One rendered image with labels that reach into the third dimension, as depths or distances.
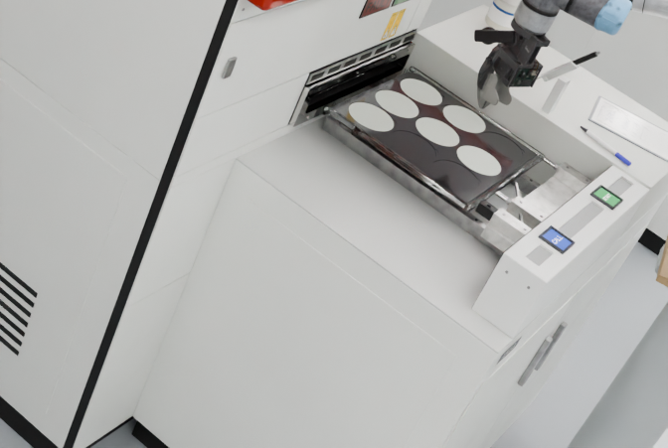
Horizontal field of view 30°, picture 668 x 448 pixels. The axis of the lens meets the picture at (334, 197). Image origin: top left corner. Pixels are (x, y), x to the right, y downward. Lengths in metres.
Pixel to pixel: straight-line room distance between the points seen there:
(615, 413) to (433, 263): 0.77
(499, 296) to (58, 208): 0.86
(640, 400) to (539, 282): 0.76
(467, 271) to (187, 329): 0.62
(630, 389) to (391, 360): 0.75
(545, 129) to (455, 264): 0.48
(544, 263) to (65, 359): 1.00
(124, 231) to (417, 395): 0.63
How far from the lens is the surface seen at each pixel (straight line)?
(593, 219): 2.48
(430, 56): 2.83
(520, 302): 2.26
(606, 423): 2.99
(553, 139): 2.75
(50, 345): 2.63
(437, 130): 2.63
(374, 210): 2.43
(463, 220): 2.50
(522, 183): 2.73
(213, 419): 2.71
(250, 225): 2.44
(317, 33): 2.38
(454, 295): 2.32
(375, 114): 2.58
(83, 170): 2.39
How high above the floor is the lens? 2.11
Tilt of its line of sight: 32 degrees down
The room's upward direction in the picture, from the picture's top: 25 degrees clockwise
